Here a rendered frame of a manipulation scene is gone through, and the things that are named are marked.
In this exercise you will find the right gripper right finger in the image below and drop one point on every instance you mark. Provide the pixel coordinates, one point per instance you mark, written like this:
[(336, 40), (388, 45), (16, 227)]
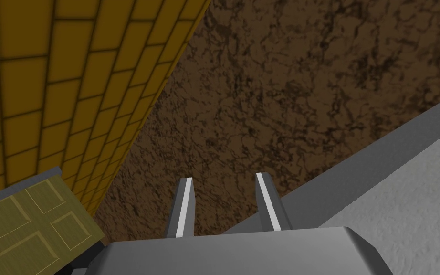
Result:
[(270, 206)]

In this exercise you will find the olive panelled door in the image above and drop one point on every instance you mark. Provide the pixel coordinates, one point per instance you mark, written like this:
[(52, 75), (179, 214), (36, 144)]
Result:
[(21, 229)]

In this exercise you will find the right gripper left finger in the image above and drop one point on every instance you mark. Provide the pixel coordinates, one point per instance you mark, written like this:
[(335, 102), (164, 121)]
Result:
[(182, 212)]

